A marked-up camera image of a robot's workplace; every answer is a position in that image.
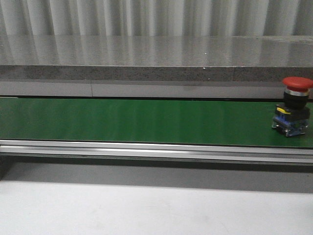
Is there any green conveyor belt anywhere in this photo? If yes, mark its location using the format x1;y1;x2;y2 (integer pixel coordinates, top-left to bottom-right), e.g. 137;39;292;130
0;97;313;148

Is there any white pleated curtain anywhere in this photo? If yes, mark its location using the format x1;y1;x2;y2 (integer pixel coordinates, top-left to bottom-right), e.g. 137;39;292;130
0;0;313;36

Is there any white rear conveyor panel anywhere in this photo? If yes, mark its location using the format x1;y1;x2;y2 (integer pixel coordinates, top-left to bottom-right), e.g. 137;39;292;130
0;80;285;99

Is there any grey granite counter slab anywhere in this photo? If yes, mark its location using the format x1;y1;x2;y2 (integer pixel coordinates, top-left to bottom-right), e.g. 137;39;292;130
0;35;313;82

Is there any aluminium conveyor side rail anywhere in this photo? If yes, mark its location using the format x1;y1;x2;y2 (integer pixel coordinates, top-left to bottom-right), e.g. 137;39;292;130
0;140;313;165

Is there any red mushroom push button switch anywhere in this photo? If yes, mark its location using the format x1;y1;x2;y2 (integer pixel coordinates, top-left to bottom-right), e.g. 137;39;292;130
272;76;313;137

